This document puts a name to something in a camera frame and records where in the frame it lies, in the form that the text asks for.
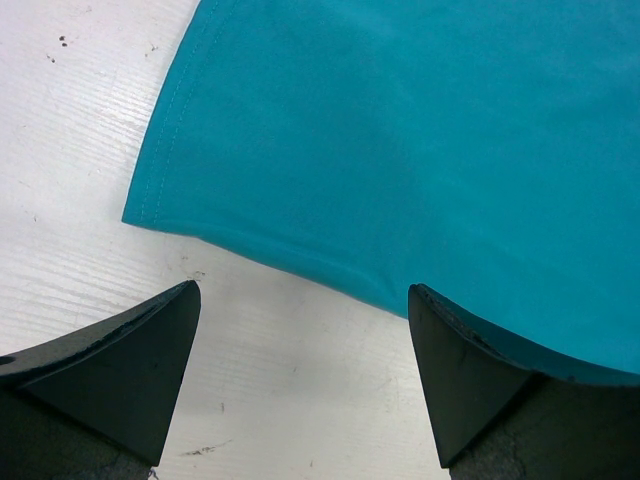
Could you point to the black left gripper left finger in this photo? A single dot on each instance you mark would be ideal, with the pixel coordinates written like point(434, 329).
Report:
point(98, 403)

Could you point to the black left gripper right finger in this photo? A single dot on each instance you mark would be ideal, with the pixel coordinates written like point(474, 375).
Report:
point(504, 407)

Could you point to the teal t-shirt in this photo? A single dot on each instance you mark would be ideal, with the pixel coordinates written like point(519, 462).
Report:
point(488, 150)

